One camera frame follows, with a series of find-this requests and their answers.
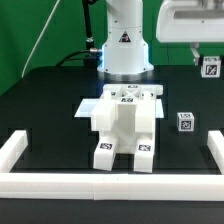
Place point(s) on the white right fence bar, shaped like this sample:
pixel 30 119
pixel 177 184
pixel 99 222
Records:
pixel 215 143

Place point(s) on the white chair back frame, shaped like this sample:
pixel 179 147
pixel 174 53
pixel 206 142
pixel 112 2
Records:
pixel 105 113

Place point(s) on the white chair nut cube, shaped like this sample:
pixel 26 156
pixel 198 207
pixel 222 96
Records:
pixel 211 67
pixel 185 121

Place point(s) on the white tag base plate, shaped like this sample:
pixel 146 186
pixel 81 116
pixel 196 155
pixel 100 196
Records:
pixel 87 105

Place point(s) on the white left fence bar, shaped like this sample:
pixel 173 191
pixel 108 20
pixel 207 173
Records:
pixel 11 151

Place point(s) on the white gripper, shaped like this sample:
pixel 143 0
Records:
pixel 191 21

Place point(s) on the white chair seat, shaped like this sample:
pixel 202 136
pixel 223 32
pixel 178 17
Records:
pixel 135 118

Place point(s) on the black camera pole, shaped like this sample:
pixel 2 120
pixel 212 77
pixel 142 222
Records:
pixel 88 30

